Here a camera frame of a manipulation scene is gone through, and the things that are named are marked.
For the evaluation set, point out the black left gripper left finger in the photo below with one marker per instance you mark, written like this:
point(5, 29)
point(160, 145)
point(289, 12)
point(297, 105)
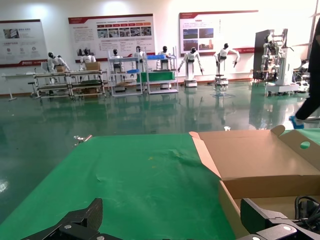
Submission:
point(80, 225)

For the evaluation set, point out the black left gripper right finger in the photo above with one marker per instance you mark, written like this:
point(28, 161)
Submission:
point(270, 222)

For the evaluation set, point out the empty open cardboard box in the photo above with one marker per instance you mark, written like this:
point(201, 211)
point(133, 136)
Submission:
point(250, 155)

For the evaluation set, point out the green table cloth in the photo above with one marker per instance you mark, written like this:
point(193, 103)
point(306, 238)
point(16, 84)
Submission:
point(137, 175)

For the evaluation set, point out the person with blue shoe covers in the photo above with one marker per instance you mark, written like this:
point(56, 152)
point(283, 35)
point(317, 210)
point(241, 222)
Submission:
point(310, 100)

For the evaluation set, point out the small black stool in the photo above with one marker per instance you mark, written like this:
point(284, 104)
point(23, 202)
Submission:
point(32, 83)

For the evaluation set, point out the large white robot on stand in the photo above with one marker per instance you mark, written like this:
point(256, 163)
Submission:
point(282, 72)

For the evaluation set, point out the small brown cardboard carton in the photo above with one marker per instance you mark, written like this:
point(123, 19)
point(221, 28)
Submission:
point(60, 69)

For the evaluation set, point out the large brown cardboard carton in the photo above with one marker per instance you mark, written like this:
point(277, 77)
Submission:
point(93, 66)

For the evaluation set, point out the white humanoid robot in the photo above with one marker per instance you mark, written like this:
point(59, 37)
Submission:
point(115, 58)
point(164, 53)
point(191, 65)
point(87, 58)
point(53, 61)
point(138, 55)

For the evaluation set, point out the metal rack with green cover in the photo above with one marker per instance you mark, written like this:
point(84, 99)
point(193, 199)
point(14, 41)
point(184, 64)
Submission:
point(157, 76)

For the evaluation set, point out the tall black cabinet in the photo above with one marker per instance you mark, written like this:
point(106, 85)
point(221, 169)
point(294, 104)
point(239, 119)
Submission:
point(260, 55)

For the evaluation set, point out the white metal shelf rack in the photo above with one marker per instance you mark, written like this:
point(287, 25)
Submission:
point(125, 59)

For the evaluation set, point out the white humanoid robot arms spread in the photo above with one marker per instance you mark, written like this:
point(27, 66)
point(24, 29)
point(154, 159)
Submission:
point(222, 55)

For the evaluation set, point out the metal frame workbench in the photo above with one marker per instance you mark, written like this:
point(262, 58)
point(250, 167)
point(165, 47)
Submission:
point(50, 74)
point(87, 72)

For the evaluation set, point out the wall poster with round icons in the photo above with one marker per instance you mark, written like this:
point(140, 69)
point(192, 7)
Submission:
point(22, 42)

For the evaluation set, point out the wide wall poster photo row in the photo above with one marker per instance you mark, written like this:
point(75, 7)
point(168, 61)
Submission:
point(112, 32)

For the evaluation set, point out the wall poster with building photos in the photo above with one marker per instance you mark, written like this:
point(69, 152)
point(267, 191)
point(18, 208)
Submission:
point(212, 27)

